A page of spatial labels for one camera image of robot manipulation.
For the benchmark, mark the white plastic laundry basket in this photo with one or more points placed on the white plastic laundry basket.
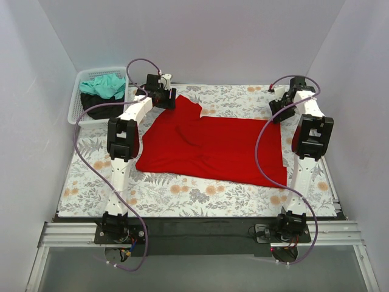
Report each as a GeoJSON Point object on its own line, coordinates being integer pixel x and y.
{"type": "Point", "coordinates": [76, 108]}

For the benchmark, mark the aluminium front rail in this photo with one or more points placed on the aluminium front rail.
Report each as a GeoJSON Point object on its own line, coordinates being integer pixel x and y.
{"type": "Point", "coordinates": [83, 234]}

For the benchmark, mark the red t shirt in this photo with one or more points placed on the red t shirt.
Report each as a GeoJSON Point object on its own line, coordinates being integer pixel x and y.
{"type": "Point", "coordinates": [183, 142]}

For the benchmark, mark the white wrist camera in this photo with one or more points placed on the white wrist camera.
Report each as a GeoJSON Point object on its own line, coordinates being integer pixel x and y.
{"type": "Point", "coordinates": [165, 81]}
{"type": "Point", "coordinates": [278, 92]}

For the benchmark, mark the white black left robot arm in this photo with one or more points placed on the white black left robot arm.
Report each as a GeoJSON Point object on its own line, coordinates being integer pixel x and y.
{"type": "Point", "coordinates": [123, 145]}

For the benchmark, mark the teal t shirt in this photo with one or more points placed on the teal t shirt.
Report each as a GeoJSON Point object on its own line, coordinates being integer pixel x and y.
{"type": "Point", "coordinates": [105, 86]}

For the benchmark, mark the floral patterned table mat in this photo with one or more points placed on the floral patterned table mat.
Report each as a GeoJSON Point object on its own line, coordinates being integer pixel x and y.
{"type": "Point", "coordinates": [85, 192]}

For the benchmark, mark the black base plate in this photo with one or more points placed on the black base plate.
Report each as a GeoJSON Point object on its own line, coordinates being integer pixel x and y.
{"type": "Point", "coordinates": [202, 247]}

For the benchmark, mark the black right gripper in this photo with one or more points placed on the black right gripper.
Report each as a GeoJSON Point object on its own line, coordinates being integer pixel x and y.
{"type": "Point", "coordinates": [281, 109]}

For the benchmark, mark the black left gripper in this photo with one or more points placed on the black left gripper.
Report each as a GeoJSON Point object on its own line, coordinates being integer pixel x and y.
{"type": "Point", "coordinates": [168, 99]}

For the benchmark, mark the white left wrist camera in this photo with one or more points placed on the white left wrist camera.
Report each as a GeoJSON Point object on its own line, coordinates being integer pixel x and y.
{"type": "Point", "coordinates": [165, 81]}

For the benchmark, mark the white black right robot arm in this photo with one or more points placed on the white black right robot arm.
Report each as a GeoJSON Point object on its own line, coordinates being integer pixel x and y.
{"type": "Point", "coordinates": [309, 143]}

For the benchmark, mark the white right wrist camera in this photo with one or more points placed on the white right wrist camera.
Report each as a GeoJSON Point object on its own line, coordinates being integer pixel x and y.
{"type": "Point", "coordinates": [278, 92]}

